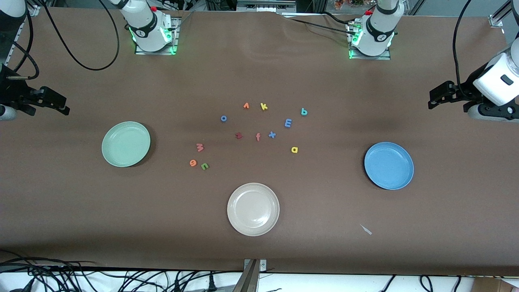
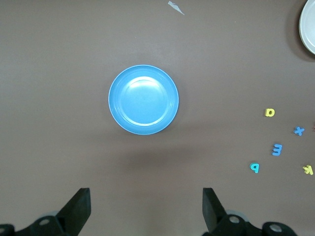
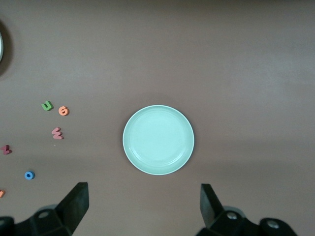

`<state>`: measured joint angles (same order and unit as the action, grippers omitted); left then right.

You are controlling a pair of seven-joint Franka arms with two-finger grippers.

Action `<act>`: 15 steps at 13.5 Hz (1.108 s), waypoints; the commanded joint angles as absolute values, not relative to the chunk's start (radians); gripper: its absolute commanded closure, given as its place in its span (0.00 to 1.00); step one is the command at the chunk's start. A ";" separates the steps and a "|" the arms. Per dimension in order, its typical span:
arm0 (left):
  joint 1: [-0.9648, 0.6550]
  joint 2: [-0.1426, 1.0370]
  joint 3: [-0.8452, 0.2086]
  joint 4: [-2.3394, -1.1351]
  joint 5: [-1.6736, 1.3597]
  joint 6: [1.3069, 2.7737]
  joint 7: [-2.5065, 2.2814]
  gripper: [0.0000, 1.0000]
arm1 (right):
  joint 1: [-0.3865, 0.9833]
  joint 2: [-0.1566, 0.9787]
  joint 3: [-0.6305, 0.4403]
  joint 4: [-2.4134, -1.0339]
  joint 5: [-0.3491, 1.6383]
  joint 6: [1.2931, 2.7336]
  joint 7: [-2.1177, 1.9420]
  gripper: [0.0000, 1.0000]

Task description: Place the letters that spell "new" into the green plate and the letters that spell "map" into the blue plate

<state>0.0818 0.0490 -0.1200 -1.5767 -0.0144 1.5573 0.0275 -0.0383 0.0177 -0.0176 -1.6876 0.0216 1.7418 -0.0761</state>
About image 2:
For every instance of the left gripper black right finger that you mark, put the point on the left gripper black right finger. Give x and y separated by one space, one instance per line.
216 218

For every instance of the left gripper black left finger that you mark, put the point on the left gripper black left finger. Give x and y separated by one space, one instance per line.
71 216

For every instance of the teal letter p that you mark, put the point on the teal letter p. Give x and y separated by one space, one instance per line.
257 169

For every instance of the blue letter m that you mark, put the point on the blue letter m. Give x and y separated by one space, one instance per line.
279 150

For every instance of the yellow letter a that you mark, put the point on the yellow letter a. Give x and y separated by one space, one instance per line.
266 113

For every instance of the yellow letter k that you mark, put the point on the yellow letter k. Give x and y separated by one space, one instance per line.
308 169

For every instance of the blue letter x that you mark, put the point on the blue letter x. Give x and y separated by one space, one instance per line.
299 131

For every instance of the blue plate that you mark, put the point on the blue plate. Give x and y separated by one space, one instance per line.
143 99

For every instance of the beige plate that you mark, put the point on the beige plate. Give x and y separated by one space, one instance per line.
308 27

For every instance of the grey tape scrap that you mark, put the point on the grey tape scrap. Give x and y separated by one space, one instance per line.
176 7

